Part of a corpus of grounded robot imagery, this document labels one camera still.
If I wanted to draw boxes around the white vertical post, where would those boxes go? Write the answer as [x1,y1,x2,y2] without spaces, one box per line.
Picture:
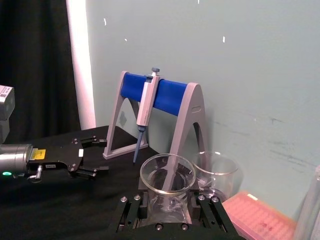
[65,0,97,129]

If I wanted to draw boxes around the clear glass beaker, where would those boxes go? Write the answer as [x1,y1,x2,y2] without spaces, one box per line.
[139,152,197,224]
[191,150,240,201]

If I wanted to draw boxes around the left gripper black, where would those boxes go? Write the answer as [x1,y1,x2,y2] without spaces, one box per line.
[27,135,111,179]

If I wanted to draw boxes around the grey pipette with blue tip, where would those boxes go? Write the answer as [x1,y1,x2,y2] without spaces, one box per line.
[132,66,161,165]

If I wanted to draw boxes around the black table cloth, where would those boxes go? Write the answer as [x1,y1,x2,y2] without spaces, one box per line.
[0,124,251,240]

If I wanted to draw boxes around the pink pipette tip box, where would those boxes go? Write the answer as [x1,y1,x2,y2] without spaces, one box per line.
[221,190,299,240]

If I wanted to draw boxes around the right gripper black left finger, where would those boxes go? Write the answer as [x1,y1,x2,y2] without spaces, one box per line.
[116,180,151,235]

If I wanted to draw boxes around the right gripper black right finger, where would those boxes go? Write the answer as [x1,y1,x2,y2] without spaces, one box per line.
[190,185,237,234]

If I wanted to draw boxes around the clear plastic tube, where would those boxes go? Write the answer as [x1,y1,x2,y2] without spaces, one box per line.
[293,164,320,240]

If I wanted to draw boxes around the black curtain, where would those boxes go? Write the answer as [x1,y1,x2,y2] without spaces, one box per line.
[0,0,81,146]

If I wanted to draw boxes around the grey stand with blue bar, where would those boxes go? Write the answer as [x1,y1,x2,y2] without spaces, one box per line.
[102,70,208,166]

